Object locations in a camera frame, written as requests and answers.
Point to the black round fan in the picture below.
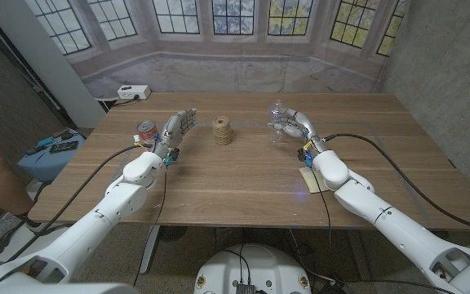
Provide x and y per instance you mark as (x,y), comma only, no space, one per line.
(174,232)

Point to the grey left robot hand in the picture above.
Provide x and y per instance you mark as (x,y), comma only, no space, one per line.
(171,132)

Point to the black flat device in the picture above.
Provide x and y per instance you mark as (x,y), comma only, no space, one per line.
(63,147)

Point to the printed bay window backdrop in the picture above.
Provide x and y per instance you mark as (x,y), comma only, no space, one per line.
(235,69)

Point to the white wall panel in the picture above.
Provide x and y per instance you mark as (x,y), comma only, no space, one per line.
(51,65)

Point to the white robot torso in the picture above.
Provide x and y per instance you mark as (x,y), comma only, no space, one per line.
(253,267)

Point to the yellow sticky note pad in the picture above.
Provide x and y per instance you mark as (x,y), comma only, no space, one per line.
(308,177)

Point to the jute twine spool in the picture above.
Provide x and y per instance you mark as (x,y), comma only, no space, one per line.
(223,131)

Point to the tin can red label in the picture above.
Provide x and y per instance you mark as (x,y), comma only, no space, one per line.
(147,131)

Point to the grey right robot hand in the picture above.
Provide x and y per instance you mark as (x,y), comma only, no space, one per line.
(302,124)

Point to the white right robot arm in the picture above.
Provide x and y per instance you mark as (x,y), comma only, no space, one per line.
(394,224)

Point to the grey table leg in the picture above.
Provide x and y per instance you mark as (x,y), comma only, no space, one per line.
(149,249)
(358,255)

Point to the blue stool with tools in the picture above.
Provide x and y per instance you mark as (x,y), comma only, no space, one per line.
(43,163)

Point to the white power strip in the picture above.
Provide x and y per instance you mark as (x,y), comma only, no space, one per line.
(133,92)

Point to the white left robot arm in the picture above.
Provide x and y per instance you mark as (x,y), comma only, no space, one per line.
(92,226)

